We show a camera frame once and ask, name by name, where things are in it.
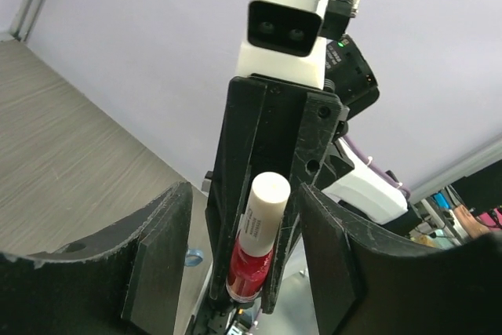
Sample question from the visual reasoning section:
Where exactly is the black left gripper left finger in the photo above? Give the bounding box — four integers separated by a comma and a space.
1, 182, 192, 334

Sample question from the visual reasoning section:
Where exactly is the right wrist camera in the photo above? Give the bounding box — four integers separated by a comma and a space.
235, 0, 361, 89

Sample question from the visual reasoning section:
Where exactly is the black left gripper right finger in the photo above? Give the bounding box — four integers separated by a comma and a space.
296, 185, 501, 334

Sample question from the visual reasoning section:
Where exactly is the white nail polish cap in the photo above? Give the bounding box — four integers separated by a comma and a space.
238, 172, 291, 257

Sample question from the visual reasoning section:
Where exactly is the red nail polish bottle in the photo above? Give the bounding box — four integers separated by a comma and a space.
225, 239, 273, 303

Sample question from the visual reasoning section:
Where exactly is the blue ceramic mug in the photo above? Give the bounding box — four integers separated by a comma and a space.
184, 248, 204, 268

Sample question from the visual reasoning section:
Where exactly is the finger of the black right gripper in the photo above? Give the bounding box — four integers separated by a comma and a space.
206, 77, 267, 302
261, 91, 350, 315

